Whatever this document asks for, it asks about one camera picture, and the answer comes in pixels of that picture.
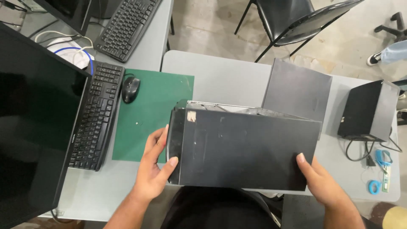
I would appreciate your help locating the person's left hand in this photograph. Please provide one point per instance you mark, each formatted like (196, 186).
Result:
(149, 173)

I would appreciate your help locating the person's right hand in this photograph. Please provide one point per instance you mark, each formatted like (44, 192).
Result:
(321, 181)

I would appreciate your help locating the black computer tower case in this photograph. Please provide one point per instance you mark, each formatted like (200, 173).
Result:
(241, 149)

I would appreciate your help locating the green cutting mat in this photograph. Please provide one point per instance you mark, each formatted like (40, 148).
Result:
(149, 114)

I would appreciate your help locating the green memory module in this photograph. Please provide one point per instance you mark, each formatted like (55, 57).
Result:
(386, 178)

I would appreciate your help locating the black keyboard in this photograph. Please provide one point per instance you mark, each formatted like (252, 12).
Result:
(97, 114)

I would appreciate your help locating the person's black shirt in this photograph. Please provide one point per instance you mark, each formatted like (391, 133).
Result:
(219, 210)

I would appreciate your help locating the black computer mouse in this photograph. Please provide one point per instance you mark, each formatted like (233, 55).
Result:
(130, 89)

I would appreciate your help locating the small black computer tower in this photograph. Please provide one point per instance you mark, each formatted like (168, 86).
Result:
(368, 109)

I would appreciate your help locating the grey case side panel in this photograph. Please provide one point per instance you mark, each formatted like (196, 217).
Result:
(297, 92)

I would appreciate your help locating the black computer monitor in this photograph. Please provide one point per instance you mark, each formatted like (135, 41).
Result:
(31, 127)

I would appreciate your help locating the black metal chair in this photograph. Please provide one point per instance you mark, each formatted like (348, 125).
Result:
(292, 22)

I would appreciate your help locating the black office chair base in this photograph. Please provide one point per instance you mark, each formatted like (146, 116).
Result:
(394, 27)

